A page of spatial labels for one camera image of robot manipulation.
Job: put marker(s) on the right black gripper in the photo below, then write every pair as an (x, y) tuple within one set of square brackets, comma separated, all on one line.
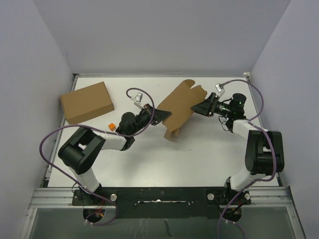
[(207, 107)]

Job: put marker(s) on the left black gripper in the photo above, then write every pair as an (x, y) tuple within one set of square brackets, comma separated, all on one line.
[(158, 115)]

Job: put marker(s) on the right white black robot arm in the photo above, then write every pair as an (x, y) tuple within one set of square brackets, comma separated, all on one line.
[(264, 155)]

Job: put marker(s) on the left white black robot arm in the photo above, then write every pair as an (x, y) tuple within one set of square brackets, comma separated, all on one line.
[(80, 151)]

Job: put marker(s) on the closed brown cardboard box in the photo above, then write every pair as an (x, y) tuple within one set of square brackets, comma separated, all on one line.
[(86, 103)]

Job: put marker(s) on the small orange cube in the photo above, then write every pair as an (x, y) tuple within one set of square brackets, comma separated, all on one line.
[(112, 127)]

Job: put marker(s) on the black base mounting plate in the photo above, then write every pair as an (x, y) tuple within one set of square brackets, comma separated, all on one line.
[(161, 202)]

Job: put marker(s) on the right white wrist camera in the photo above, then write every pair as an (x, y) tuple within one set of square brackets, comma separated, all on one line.
[(220, 90)]

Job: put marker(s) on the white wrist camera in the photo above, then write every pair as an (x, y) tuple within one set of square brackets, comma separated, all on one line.
[(137, 99), (220, 90)]

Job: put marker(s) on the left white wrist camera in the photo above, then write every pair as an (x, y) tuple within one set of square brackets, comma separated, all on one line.
[(137, 99)]

